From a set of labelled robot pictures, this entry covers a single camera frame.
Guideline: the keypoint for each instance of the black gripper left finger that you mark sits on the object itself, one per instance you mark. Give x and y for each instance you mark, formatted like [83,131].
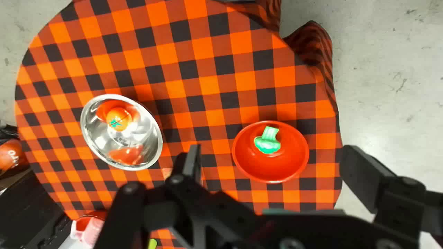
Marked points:
[184,193]

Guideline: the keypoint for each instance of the silver metal bowl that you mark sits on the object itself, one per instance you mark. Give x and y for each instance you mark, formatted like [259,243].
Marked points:
[140,138]

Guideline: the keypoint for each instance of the red white plastic object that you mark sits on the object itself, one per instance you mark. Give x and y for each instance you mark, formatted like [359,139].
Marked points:
[90,228]

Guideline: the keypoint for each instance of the orange tomato toy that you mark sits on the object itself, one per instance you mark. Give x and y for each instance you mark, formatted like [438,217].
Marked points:
[118,117]

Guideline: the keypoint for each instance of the orange black checkered tablecloth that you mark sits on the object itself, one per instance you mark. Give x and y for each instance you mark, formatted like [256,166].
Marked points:
[202,59]

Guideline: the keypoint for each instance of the black box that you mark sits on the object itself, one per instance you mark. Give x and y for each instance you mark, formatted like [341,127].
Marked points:
[28,211]

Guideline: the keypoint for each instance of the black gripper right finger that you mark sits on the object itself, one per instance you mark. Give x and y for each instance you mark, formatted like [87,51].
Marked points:
[374,179]

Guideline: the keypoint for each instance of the orange round object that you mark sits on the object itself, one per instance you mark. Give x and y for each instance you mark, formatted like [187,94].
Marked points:
[10,156]

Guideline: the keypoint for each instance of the green broccoli toy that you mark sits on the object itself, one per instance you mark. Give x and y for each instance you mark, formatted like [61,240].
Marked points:
[266,142]

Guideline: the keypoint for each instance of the red plastic bowl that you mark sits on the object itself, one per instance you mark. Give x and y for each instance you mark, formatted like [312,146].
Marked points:
[285,160]

